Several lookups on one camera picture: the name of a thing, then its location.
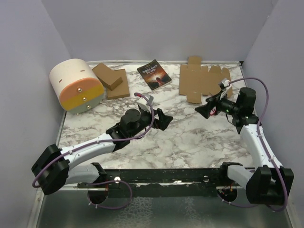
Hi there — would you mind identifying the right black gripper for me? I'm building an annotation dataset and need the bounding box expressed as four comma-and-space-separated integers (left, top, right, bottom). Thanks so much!
195, 90, 240, 119

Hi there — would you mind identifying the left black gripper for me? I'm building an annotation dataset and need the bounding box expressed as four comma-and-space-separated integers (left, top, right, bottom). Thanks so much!
129, 106, 172, 139

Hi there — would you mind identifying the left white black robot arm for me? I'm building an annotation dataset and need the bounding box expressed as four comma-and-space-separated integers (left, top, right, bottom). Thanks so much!
31, 109, 173, 195

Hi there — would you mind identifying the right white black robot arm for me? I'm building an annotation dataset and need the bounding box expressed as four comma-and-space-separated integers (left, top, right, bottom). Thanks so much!
195, 87, 294, 206

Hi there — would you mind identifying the flat brown cardboard box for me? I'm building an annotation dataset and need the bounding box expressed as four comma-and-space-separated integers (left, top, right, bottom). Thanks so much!
107, 69, 130, 100

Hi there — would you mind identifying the folded brown cardboard box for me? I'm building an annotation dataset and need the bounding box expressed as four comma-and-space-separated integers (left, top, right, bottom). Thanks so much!
92, 63, 123, 90

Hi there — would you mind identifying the dark paperback book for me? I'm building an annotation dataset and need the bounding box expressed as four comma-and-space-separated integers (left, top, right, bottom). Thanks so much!
137, 59, 172, 91

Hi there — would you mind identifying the cream orange cylindrical drawer unit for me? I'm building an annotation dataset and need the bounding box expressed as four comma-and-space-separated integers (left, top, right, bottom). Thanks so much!
49, 58, 104, 114

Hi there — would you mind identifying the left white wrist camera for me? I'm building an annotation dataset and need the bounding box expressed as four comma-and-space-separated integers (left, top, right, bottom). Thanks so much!
134, 93, 154, 114

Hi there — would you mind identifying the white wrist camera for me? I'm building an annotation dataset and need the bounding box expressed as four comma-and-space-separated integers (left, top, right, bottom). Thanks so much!
218, 78, 231, 100
134, 93, 154, 114

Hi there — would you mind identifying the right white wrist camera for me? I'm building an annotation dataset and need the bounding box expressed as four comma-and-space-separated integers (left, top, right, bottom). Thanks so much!
218, 78, 231, 100

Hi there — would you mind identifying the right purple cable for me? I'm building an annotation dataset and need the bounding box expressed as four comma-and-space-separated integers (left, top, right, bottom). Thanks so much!
219, 77, 289, 212

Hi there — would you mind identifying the purple cable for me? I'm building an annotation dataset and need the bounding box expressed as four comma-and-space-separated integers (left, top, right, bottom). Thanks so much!
219, 77, 289, 212
32, 94, 155, 210

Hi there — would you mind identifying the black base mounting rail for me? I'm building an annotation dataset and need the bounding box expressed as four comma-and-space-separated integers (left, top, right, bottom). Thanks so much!
77, 168, 239, 198

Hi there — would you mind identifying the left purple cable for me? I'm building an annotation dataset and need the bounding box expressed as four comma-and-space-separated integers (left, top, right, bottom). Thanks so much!
32, 94, 155, 210

